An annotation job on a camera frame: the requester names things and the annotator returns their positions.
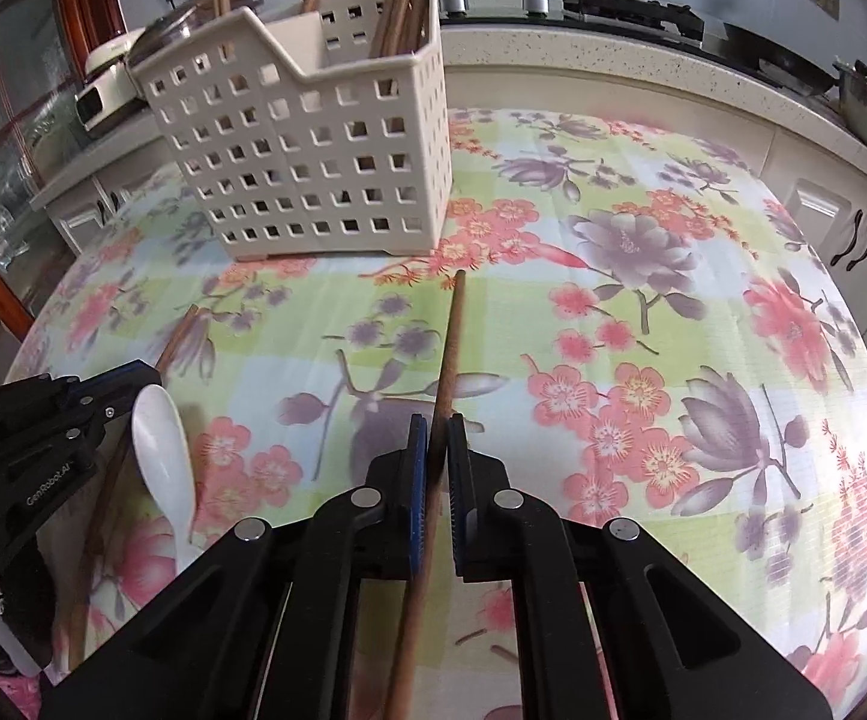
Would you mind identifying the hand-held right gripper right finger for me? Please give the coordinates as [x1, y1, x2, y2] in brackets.
[444, 413, 832, 720]

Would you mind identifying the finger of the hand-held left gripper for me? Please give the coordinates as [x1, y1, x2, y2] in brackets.
[64, 361, 158, 396]
[86, 367, 166, 430]

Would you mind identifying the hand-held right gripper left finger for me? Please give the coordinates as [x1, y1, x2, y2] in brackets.
[38, 414, 430, 720]

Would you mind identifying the white plastic spoon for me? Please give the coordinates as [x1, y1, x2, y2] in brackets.
[130, 383, 206, 572]

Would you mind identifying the brown wooden chopstick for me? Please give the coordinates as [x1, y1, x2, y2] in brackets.
[64, 305, 202, 673]
[382, 269, 469, 720]

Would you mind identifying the beige perforated utensil basket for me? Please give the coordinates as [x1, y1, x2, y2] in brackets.
[126, 0, 456, 263]

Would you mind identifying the bundle of wooden chopsticks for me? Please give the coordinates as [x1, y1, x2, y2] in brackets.
[208, 0, 440, 61]

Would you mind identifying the floral tablecloth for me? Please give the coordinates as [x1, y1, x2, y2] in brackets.
[4, 108, 867, 720]

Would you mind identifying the glass door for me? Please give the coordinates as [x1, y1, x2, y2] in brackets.
[0, 13, 91, 332]

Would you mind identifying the white kitchen appliance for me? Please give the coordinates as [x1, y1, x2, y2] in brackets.
[72, 25, 151, 140]

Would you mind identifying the steel rice cooker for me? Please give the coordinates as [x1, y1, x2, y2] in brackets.
[128, 3, 262, 85]

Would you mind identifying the black burner grate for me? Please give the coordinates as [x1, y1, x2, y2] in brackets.
[561, 0, 706, 39]

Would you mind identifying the black glass gas cooktop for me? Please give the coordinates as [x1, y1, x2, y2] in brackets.
[437, 0, 841, 92]

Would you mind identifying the black wok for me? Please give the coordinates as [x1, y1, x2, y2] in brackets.
[724, 21, 841, 100]

